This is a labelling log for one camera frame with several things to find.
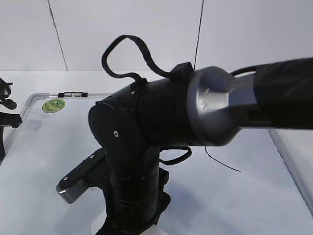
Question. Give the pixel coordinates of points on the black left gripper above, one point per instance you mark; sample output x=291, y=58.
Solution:
x=7, y=120

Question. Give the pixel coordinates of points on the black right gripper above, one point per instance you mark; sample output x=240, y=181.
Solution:
x=133, y=194

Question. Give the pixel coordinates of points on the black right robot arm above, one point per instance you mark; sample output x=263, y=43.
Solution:
x=208, y=108

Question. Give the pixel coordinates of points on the round green sticker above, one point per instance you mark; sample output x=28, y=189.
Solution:
x=53, y=106

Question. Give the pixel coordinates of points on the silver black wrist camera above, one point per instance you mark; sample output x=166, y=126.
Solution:
x=91, y=172

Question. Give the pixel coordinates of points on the white board with grey frame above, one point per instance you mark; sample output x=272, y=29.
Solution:
x=243, y=188

